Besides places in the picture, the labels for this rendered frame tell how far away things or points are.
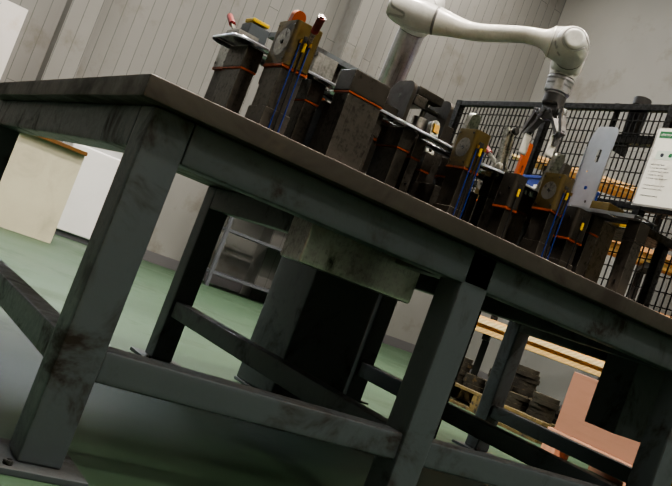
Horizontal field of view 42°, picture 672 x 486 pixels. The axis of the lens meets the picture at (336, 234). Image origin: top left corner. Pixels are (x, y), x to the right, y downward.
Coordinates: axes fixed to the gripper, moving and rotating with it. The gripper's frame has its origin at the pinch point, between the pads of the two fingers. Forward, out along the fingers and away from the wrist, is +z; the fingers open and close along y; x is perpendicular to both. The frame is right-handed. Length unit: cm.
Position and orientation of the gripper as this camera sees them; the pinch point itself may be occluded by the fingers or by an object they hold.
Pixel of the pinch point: (536, 150)
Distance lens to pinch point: 302.9
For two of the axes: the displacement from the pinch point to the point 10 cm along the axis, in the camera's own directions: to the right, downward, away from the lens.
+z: -3.4, 9.4, -0.6
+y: 5.1, 1.4, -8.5
